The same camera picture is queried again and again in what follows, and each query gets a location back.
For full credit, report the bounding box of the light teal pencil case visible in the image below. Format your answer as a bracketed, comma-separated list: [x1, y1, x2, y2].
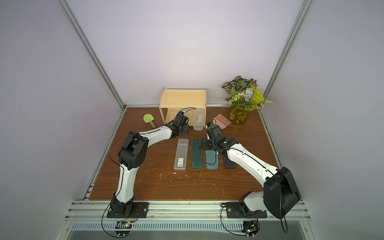
[206, 150, 219, 170]

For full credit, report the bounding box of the dark grey pencil case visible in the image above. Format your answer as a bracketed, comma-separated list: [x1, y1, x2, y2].
[223, 157, 237, 169]

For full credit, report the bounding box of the dark green pencil case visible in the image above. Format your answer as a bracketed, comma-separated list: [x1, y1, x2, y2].
[191, 139, 203, 169]

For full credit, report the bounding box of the clear pencil case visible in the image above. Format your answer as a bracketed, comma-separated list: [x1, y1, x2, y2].
[174, 139, 189, 171]
[193, 109, 205, 131]

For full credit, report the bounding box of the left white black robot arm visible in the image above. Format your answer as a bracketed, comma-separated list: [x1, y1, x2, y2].
[109, 112, 189, 218]

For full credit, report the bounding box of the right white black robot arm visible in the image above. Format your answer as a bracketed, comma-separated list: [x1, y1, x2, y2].
[203, 125, 302, 220]

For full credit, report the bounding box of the wooden two-tier shelf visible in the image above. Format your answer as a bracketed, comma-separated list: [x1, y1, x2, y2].
[159, 88, 207, 124]

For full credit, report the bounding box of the pink hand brush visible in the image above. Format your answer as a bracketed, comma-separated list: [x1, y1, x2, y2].
[211, 114, 232, 129]

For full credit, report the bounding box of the artificial plant in glass vase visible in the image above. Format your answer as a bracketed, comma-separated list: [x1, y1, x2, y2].
[222, 76, 273, 126]

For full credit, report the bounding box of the right small circuit board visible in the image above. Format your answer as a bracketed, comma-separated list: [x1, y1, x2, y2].
[242, 220, 260, 238]

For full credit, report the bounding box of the small circuit board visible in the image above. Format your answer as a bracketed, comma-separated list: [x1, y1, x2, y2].
[242, 220, 260, 238]
[115, 221, 133, 238]

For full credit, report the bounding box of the left small circuit board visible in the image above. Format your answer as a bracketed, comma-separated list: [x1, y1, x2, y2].
[115, 221, 133, 238]

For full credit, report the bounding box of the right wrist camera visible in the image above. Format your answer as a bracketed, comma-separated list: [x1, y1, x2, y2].
[206, 120, 218, 133]

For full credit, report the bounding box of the green shovel wooden handle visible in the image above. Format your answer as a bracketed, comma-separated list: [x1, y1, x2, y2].
[143, 114, 156, 129]

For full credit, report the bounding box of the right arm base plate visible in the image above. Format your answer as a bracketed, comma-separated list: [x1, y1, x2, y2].
[221, 202, 267, 219]

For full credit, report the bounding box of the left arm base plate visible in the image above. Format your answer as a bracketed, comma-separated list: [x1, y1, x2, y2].
[107, 201, 149, 219]

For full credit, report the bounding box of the aluminium front rail frame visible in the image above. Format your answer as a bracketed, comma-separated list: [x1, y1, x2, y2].
[56, 201, 319, 240]

